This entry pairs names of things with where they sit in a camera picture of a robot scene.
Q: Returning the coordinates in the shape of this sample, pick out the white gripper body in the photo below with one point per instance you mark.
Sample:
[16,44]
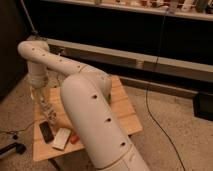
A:
[39,90]

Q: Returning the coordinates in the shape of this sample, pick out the clear plastic bottle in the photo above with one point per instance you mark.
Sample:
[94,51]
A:
[45,107]

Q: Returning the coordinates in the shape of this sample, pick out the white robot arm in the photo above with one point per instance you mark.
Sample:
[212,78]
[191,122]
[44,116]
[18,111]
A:
[85,96]

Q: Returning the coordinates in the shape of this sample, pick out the black smartphone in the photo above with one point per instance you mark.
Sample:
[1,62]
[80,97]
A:
[46,131]

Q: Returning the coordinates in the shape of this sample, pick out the wooden board table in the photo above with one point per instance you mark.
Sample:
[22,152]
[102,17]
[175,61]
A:
[120,105]

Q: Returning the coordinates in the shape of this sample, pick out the white rectangular box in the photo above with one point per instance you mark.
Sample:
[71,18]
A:
[61,138]

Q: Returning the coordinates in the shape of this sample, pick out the red orange cylindrical object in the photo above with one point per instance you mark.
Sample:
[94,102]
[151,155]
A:
[74,138]

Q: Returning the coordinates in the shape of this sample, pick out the black tool on floor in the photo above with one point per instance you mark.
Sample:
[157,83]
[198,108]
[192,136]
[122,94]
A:
[15,147]

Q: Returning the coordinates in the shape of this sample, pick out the long metal shelf beam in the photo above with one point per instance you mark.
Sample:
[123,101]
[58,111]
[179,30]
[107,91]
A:
[172,67]

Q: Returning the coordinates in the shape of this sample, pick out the black box at right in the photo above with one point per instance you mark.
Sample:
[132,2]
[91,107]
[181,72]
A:
[203,106]

